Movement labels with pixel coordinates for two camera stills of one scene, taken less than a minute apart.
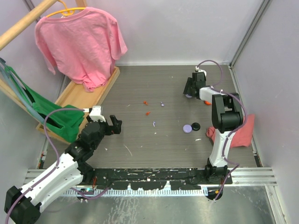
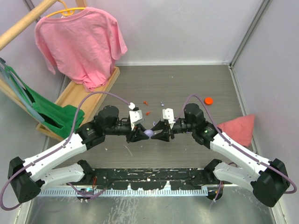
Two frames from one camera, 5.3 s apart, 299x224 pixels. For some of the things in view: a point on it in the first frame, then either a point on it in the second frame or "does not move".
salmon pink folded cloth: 243,137 does not move
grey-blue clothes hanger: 17,90 does not move
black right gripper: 187,89 to 164,135
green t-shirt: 65,120 does not move
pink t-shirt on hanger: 82,45 does not move
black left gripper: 110,129 to 137,134
